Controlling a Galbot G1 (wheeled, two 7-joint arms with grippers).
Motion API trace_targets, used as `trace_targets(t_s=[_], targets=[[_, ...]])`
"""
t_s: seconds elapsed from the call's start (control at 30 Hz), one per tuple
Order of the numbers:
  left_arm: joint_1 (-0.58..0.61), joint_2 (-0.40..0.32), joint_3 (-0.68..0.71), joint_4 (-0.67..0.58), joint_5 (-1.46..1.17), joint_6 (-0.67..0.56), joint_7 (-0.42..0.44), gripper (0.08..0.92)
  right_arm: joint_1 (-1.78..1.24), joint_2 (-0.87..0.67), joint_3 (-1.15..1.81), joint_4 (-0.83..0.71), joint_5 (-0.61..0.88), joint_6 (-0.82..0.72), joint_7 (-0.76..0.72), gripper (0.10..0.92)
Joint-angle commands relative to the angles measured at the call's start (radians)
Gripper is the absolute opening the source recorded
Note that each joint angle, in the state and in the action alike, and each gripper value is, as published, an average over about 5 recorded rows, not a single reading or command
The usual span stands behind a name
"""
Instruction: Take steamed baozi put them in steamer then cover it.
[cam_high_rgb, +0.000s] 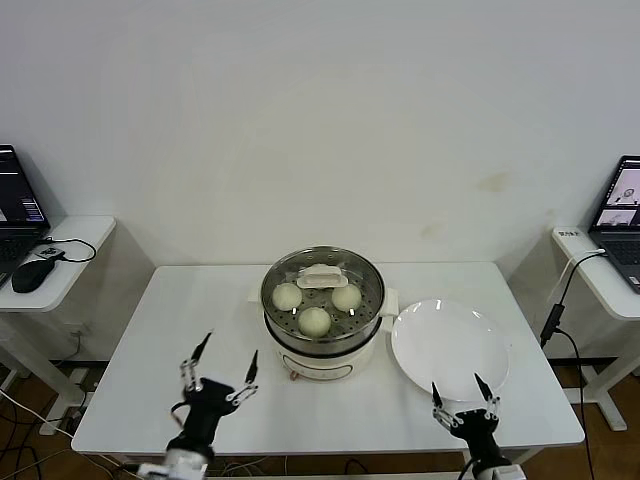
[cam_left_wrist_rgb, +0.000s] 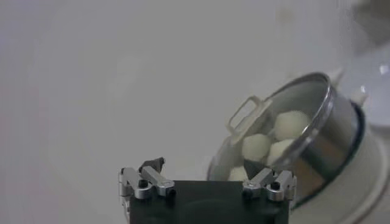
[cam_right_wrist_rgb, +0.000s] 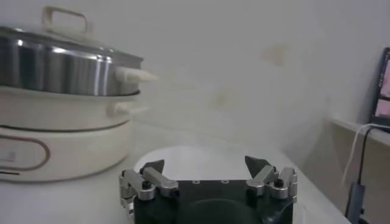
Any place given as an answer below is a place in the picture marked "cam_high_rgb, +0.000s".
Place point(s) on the cream electric cooker pot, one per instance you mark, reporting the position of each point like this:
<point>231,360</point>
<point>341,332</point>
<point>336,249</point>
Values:
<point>325,365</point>

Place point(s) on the white round plate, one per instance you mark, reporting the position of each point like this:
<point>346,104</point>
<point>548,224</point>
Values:
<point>440,340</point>

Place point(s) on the black computer mouse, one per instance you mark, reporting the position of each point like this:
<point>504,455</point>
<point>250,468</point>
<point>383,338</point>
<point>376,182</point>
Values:
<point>31,276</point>

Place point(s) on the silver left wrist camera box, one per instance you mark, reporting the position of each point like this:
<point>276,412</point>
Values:
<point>165,469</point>

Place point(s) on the stainless steel steamer basket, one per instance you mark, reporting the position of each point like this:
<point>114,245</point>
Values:
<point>325,346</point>

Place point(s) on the white power strip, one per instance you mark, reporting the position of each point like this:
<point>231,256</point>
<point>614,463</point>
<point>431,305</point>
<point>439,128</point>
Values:
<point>52,426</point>

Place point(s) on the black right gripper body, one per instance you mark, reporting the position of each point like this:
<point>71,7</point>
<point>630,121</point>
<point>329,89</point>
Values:
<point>477,425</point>

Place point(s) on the grey laptop with light windows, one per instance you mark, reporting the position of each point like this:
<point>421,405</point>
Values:
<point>622,200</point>

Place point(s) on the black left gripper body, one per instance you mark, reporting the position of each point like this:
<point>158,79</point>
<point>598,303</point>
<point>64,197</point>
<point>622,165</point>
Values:
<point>207,405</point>

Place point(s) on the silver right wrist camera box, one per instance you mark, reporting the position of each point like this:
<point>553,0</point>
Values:
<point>505,472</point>

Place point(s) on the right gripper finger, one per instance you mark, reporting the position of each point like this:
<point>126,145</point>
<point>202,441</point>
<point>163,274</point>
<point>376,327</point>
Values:
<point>438,397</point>
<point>485,387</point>

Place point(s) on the black laptop with dark screen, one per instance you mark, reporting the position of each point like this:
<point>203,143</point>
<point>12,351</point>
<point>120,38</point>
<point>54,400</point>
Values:
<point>20,200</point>

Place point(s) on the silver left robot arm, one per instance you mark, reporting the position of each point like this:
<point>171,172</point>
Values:
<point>190,450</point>

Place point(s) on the white side table with mouse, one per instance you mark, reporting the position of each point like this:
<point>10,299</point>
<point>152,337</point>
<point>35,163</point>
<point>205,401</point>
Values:
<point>75,235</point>

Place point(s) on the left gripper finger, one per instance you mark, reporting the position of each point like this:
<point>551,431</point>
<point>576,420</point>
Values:
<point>251,367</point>
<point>201,346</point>

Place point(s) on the white labelled device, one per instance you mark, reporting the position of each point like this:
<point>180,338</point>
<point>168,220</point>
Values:
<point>568,232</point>

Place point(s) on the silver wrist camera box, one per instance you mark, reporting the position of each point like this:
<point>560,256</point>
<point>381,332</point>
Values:
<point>165,469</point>
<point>505,472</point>

